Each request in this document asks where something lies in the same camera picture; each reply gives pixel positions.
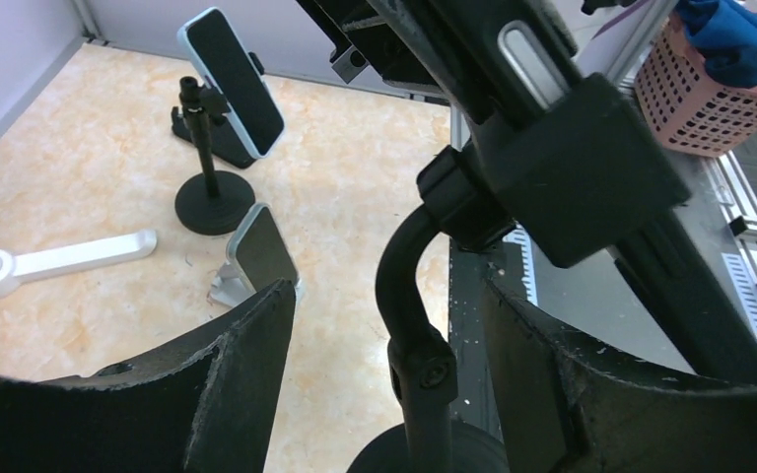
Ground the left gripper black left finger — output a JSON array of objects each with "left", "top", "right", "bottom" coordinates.
[{"left": 0, "top": 280, "right": 296, "bottom": 472}]

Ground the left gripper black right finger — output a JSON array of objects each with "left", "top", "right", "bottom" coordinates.
[{"left": 481, "top": 279, "right": 757, "bottom": 472}]

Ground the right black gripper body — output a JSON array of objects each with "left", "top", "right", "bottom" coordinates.
[{"left": 297, "top": 0, "right": 447, "bottom": 101}]

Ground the black phone stand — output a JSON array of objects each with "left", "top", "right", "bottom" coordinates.
[
  {"left": 171, "top": 76, "right": 256, "bottom": 236},
  {"left": 339, "top": 1, "right": 757, "bottom": 472}
]

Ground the black smartphone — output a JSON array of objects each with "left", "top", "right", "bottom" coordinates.
[{"left": 374, "top": 1, "right": 757, "bottom": 385}]

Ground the blue-cased smartphone on stand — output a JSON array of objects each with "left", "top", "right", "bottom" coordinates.
[{"left": 176, "top": 7, "right": 285, "bottom": 160}]

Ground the white-edged smartphone on table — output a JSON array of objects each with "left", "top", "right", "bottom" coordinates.
[{"left": 208, "top": 202, "right": 305, "bottom": 307}]

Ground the metal clothes rack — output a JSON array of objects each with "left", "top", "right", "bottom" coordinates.
[{"left": 0, "top": 229, "right": 158, "bottom": 299}]

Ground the pink perforated plastic basket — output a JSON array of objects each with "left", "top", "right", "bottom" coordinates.
[{"left": 634, "top": 14, "right": 757, "bottom": 158}]

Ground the blue cloth in basket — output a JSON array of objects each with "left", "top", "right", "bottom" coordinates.
[{"left": 674, "top": 1, "right": 757, "bottom": 89}]

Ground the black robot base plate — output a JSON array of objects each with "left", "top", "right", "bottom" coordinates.
[{"left": 447, "top": 227, "right": 538, "bottom": 440}]

